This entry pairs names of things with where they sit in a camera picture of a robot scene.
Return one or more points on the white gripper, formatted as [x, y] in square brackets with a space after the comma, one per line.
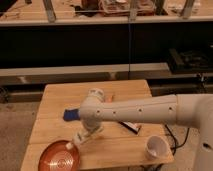
[83, 136]

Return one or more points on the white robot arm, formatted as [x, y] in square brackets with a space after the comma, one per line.
[191, 110]

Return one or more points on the orange ceramic bowl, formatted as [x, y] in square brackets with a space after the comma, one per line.
[57, 158]

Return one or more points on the blue cloth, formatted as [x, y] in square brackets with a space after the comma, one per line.
[71, 115]

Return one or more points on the wooden table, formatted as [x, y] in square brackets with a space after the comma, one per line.
[114, 149]

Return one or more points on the black snack packet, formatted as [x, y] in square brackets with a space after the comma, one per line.
[134, 127]

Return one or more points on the white paper cup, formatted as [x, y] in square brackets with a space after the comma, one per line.
[156, 148]

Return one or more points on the long wooden shelf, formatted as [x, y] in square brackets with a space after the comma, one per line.
[46, 75]

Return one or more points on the black box on right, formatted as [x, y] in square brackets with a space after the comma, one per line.
[190, 62]

